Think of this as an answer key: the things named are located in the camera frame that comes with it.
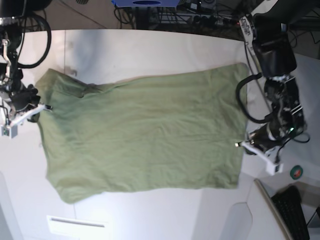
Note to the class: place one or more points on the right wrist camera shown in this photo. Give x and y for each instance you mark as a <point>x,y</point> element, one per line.
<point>9,131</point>

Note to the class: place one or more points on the green t-shirt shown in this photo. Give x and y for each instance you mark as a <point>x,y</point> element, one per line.
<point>157,132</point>

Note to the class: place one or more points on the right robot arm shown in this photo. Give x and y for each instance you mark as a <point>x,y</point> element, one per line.
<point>14,15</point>

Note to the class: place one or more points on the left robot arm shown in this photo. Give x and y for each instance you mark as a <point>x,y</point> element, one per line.
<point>265,31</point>

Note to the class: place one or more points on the black keyboard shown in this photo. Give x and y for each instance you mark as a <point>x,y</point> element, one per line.
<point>288,204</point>

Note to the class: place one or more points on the white table slot plate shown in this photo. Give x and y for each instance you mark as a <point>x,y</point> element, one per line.
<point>80,229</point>

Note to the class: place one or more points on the grey laptop edge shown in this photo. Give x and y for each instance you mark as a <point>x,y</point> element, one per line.
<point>276,215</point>

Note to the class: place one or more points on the green tape roll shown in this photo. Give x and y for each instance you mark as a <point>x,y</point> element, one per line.
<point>296,172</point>

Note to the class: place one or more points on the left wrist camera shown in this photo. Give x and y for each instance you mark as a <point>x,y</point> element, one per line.
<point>273,169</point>

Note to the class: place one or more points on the black power strip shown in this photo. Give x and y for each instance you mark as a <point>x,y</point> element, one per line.
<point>213,21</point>

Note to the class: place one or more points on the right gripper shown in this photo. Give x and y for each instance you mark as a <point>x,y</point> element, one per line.
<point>25,105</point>

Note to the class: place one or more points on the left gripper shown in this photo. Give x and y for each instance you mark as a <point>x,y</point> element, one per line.
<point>268,141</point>

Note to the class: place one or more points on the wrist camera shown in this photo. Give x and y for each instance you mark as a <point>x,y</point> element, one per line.
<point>9,131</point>
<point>273,169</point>

